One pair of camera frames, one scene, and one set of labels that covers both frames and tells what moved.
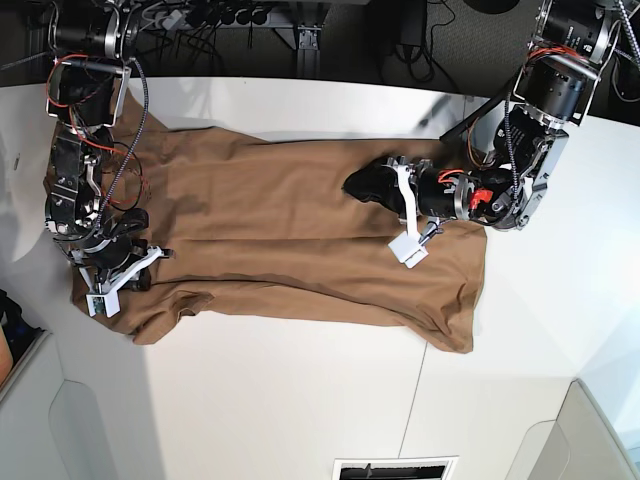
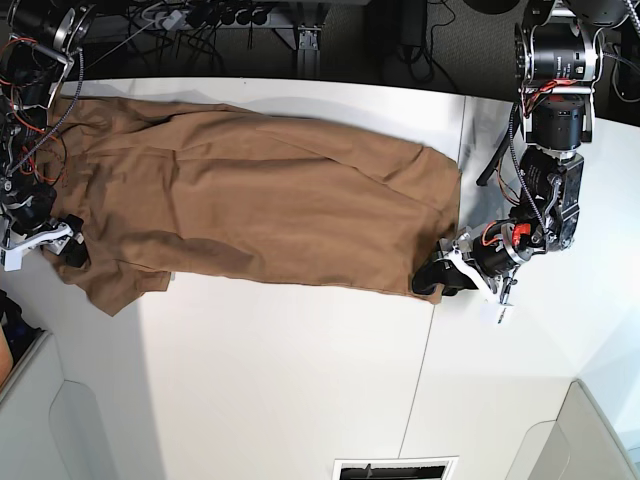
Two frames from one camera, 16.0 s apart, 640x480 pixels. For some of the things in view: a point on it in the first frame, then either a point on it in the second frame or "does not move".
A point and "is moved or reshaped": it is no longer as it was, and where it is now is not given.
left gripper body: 105,266 to 27,224
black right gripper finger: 393,203 to 431,274
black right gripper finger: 375,182 to 458,281
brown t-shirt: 266,230 is moved or reshaped
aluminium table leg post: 308,55 does not move
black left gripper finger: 140,282 to 75,253
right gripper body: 431,196 to 494,256
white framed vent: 393,468 does not move
